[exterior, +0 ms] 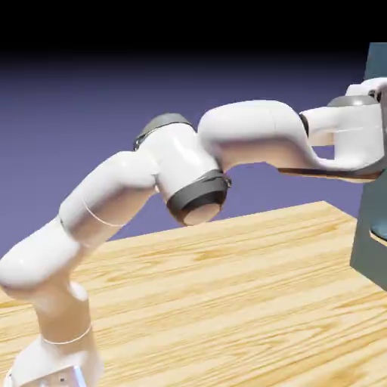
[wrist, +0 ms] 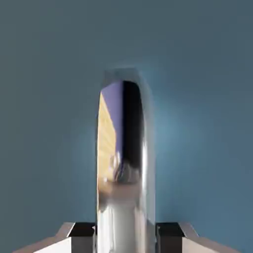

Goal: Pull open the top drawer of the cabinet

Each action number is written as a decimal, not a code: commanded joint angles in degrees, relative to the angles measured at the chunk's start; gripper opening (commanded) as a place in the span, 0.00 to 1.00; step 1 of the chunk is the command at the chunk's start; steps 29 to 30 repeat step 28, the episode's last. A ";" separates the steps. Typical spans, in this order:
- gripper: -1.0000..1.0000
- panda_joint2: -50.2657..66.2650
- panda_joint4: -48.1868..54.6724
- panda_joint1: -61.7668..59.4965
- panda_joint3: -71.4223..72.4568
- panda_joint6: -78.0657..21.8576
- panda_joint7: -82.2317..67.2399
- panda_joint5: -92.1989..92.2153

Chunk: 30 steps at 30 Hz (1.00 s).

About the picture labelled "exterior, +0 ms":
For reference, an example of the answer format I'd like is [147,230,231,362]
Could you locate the dark teal painted cabinet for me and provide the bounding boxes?
[349,42,387,293]

